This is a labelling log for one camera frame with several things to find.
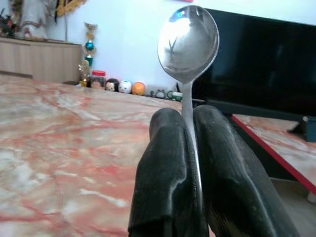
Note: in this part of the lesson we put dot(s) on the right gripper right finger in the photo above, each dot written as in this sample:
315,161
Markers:
229,172

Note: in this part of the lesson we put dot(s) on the dark decorative plant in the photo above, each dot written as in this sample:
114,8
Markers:
7,23

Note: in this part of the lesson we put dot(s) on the light wood cabinet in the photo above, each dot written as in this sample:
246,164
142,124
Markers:
37,59

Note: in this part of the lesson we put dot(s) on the black-haired doll head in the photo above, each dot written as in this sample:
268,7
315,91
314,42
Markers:
111,85

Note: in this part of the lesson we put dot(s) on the black flat television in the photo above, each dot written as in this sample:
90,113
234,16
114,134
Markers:
259,61

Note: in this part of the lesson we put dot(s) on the gold figurine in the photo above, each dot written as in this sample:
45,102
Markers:
84,70

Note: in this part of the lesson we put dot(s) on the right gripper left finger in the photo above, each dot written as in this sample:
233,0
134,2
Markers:
163,172

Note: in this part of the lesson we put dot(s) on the orange doll head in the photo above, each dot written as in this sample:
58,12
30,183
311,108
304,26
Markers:
138,88

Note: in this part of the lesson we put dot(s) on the steel spoon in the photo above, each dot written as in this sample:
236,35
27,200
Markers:
187,44

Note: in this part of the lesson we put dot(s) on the green and white toy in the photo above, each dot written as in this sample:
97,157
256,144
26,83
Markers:
175,95

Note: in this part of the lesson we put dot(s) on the white doll head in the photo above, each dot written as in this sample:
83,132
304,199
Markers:
125,87

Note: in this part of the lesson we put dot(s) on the tall trophy with teal ball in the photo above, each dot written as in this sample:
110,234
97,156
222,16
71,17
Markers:
90,45

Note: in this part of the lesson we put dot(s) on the jar with red lid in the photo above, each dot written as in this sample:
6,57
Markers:
98,79

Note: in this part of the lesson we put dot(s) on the yellow hanging ornament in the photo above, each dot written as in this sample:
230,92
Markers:
70,6

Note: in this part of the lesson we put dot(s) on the white porcelain statue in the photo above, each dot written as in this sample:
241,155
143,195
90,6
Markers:
32,17

